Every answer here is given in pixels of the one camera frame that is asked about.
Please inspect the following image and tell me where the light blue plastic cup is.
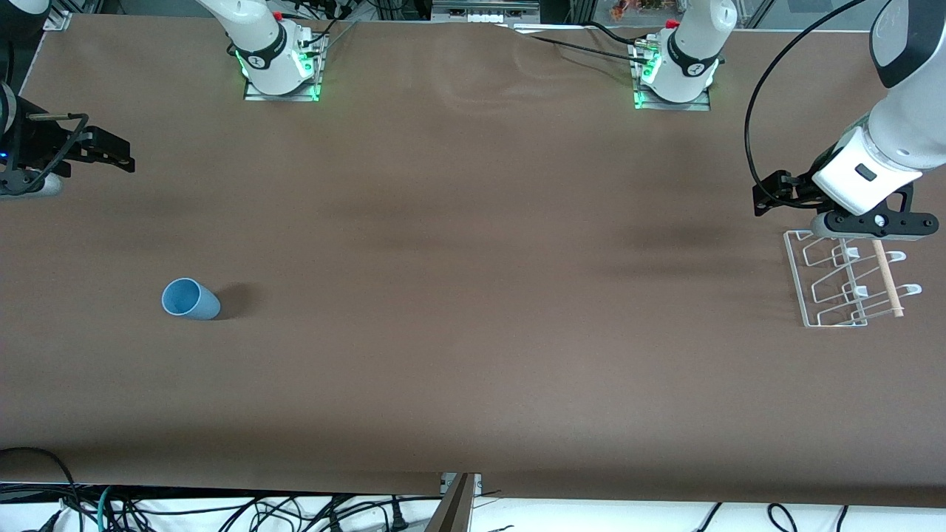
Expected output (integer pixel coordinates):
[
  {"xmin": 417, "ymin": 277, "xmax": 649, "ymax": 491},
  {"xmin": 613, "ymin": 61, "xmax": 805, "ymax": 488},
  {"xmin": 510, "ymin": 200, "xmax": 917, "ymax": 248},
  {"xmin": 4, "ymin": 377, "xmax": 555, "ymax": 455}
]
[{"xmin": 162, "ymin": 278, "xmax": 222, "ymax": 321}]

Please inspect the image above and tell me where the wooden dowel rod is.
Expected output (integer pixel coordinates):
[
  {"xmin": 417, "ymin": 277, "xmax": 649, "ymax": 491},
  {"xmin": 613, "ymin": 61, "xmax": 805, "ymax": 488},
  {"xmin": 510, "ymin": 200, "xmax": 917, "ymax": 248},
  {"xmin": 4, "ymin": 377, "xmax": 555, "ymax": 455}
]
[{"xmin": 872, "ymin": 239, "xmax": 905, "ymax": 318}]

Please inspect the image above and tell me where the white power strip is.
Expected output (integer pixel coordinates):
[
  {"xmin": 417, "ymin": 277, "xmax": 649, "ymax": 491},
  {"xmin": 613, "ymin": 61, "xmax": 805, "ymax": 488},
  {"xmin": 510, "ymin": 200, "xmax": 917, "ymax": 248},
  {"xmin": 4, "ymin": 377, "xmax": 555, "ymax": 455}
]
[{"xmin": 432, "ymin": 0, "xmax": 541, "ymax": 24}]

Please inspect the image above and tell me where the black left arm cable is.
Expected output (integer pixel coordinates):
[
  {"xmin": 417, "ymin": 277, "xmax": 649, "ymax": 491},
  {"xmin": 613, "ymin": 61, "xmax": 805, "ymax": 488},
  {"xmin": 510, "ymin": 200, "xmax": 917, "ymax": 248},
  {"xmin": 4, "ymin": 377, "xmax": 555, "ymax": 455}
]
[{"xmin": 744, "ymin": 0, "xmax": 888, "ymax": 194}]

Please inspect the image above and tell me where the white wire cup rack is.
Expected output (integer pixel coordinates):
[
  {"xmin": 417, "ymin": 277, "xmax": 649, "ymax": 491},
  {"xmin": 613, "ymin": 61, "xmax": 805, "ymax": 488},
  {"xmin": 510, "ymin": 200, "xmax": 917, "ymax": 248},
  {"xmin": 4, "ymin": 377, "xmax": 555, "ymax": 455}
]
[{"xmin": 783, "ymin": 231, "xmax": 923, "ymax": 328}]

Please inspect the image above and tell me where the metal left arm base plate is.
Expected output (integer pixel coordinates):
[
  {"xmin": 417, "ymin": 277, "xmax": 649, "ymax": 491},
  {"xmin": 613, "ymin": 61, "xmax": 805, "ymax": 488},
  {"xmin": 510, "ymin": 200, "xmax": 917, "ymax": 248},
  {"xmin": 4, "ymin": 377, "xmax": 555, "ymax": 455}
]
[{"xmin": 629, "ymin": 37, "xmax": 712, "ymax": 112}]

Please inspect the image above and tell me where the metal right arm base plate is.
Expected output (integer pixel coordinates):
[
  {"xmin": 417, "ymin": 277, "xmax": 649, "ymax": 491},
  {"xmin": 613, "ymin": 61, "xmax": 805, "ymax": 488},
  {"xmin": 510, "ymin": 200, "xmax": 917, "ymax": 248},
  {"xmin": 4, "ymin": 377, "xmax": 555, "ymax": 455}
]
[{"xmin": 243, "ymin": 33, "xmax": 328, "ymax": 103}]

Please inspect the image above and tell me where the black cable across table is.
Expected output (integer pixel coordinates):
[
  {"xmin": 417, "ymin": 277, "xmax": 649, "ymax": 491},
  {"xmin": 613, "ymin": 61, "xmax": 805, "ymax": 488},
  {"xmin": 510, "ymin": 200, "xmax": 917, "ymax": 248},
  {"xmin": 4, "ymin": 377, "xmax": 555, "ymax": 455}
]
[{"xmin": 510, "ymin": 21, "xmax": 655, "ymax": 66}]

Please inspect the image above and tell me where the thick black looping cable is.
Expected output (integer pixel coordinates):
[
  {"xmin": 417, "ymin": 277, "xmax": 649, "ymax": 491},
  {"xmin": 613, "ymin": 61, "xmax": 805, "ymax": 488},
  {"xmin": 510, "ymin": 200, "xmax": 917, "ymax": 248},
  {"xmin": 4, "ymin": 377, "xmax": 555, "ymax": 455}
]
[{"xmin": 0, "ymin": 446, "xmax": 82, "ymax": 532}]

